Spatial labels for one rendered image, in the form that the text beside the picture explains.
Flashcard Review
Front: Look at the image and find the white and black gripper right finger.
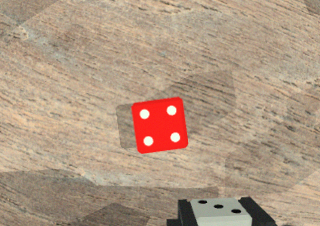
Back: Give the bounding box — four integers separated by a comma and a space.
238, 197, 278, 226

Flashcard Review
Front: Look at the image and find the white die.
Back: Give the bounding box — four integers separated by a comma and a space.
190, 198, 252, 226

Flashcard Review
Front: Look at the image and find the red die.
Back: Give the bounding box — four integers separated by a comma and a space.
131, 97, 188, 154

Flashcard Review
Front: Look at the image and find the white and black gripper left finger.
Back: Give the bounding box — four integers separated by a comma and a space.
166, 199, 198, 226

